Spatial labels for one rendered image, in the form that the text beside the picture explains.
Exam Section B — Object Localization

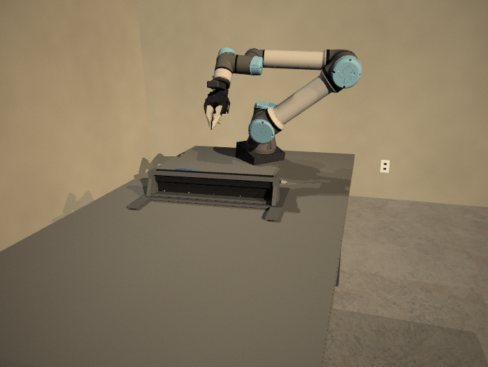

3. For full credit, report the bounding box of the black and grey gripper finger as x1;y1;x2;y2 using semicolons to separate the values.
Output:
204;98;214;129
211;99;227;130

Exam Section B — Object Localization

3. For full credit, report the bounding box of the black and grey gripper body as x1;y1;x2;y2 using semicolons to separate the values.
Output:
207;77;230;114

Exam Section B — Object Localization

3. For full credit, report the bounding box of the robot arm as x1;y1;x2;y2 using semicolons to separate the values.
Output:
207;47;362;154

